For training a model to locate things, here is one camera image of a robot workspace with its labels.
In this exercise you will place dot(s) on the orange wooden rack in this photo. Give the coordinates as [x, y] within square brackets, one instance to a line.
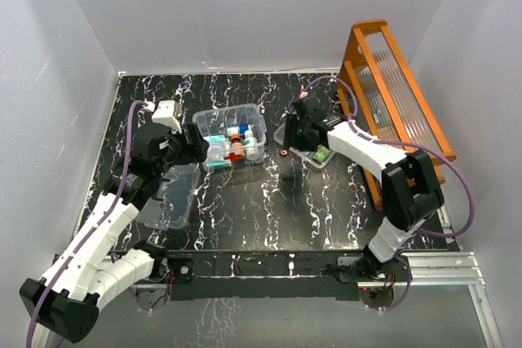
[387, 93]

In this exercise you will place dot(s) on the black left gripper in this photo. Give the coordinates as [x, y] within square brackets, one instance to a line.
[194, 151]

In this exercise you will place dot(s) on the teal packet with round item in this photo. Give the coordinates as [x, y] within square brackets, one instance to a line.
[216, 151]

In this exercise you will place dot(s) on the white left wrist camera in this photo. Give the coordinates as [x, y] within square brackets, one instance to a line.
[165, 113]

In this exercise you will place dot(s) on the brown bottle orange cap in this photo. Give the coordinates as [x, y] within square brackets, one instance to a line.
[237, 152]

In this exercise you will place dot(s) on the green small box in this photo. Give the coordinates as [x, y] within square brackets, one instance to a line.
[321, 154]

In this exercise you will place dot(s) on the clear first aid box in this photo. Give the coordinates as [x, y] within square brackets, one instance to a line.
[216, 121]

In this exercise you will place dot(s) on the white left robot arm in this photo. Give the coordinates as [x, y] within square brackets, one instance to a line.
[68, 298]

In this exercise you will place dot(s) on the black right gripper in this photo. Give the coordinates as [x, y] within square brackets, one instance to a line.
[292, 123]

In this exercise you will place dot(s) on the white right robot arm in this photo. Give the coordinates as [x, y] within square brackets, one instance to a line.
[409, 186]

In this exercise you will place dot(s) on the clear compartment tray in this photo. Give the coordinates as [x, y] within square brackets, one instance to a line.
[304, 155]

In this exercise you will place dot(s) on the blue white tube bottle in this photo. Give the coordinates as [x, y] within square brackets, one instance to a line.
[240, 130]

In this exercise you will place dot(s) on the clear box lid black handle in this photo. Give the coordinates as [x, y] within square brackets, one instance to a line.
[174, 199]

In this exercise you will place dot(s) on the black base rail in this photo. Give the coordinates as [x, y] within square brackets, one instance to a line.
[208, 274]

